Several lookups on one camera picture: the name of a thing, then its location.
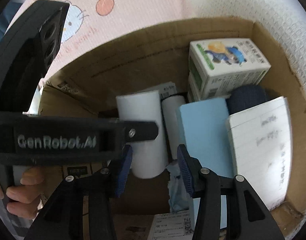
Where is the white paper roll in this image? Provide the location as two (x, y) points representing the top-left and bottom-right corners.
(116, 90), (168, 179)
(162, 95), (186, 160)

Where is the person's left hand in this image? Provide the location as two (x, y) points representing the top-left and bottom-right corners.
(0, 167), (45, 219)

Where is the crumpled blue mask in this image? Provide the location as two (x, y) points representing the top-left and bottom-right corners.
(167, 160), (193, 213)

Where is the white shipping label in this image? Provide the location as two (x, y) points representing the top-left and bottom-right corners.
(148, 210), (194, 240)

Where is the white lined notebook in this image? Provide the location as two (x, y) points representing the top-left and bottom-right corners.
(226, 96), (292, 210)

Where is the Hello Kitty pink blanket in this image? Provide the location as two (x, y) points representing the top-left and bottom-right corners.
(8, 0), (306, 86)

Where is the light blue foam block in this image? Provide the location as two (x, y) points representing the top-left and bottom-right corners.
(176, 98), (234, 178)

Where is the dark blue cloth ball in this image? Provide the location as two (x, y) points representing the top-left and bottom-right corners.
(226, 85), (269, 115)

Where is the brown cardboard box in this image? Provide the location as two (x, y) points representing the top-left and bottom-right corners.
(39, 17), (306, 239)

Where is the white paper roll in box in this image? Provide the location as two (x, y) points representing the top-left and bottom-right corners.
(162, 95), (186, 160)

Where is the green white carton box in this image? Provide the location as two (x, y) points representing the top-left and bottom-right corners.
(189, 38), (271, 100)

